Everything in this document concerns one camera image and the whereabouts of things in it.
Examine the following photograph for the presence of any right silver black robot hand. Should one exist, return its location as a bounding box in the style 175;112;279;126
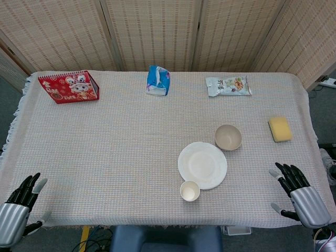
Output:
268;162;332;228

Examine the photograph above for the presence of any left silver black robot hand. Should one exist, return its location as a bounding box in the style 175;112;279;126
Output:
0;172;52;248

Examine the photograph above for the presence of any beige bowl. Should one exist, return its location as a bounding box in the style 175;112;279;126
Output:
214;124;243;152

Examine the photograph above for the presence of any white paper cup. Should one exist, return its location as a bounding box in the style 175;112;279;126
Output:
180;181;201;202

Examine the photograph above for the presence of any yellow sponge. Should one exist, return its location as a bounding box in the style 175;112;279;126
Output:
267;117;293;143

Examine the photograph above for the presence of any white box under table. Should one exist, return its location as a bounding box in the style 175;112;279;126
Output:
223;225;252;236

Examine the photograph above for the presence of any white round plate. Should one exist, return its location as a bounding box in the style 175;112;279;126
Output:
177;141;228;191

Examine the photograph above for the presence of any white power strip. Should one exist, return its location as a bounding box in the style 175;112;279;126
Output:
319;75;336;88

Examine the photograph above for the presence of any light woven tablecloth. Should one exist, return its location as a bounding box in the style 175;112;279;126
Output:
0;69;336;229

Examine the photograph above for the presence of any red desk calendar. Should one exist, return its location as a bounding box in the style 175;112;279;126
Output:
37;69;100;105

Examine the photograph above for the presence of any white snack bag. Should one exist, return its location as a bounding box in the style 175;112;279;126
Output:
205;75;253;98

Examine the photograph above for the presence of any blue chair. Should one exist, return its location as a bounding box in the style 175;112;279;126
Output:
109;225;224;252

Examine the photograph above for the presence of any blue tissue pack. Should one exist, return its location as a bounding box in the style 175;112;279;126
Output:
145;65;171;97

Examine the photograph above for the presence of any bamboo folding screen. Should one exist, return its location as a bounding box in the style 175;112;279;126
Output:
0;0;336;92

